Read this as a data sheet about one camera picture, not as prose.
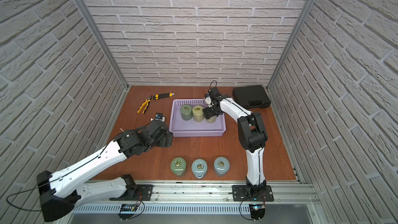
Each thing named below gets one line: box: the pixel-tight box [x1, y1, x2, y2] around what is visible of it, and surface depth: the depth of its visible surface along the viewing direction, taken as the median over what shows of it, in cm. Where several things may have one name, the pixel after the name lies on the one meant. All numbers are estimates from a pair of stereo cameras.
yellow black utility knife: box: [152, 92, 176, 100], surface depth 116 cm
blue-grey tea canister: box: [191, 158, 208, 179], surface depth 76 cm
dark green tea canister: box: [180, 104, 193, 121], surface depth 97 cm
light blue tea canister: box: [213, 156, 230, 177], surface depth 77 cm
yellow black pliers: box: [136, 94, 153, 115], surface depth 109 cm
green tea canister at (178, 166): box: [170, 156, 187, 178], surface depth 77 cm
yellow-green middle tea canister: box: [192, 105, 205, 123], surface depth 97 cm
